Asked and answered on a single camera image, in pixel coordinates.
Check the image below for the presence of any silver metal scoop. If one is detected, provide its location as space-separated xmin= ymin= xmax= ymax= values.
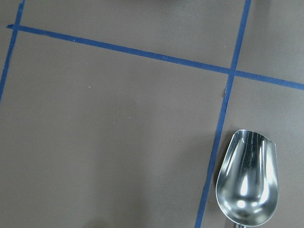
xmin=216 ymin=130 xmax=279 ymax=228

